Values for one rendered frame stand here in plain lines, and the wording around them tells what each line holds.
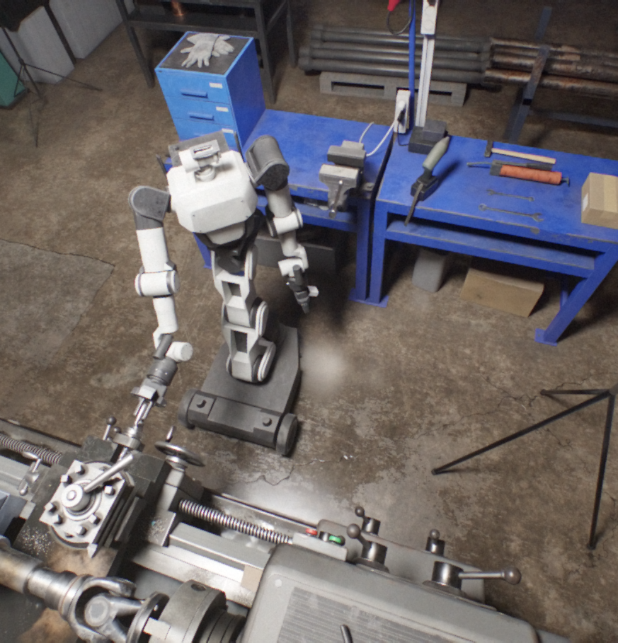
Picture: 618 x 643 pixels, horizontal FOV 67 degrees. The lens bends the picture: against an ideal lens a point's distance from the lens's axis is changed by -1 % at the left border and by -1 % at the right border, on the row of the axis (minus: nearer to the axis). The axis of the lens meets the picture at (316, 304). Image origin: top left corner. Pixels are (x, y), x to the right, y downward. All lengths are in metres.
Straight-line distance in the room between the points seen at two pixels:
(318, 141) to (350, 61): 1.93
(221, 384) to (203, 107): 1.37
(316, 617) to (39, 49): 4.98
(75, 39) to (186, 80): 3.30
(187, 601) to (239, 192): 1.14
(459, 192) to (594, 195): 0.55
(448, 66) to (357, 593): 3.87
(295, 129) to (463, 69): 2.05
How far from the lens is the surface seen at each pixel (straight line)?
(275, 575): 1.08
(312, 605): 1.07
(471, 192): 2.29
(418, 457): 2.51
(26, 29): 5.26
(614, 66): 3.46
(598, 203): 2.29
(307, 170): 2.35
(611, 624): 2.65
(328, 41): 4.68
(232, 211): 1.62
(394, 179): 2.30
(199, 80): 2.39
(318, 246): 2.77
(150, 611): 1.34
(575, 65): 3.40
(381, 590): 1.10
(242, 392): 2.47
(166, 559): 1.67
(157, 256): 1.65
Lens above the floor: 2.41
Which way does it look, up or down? 57 degrees down
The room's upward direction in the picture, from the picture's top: 7 degrees counter-clockwise
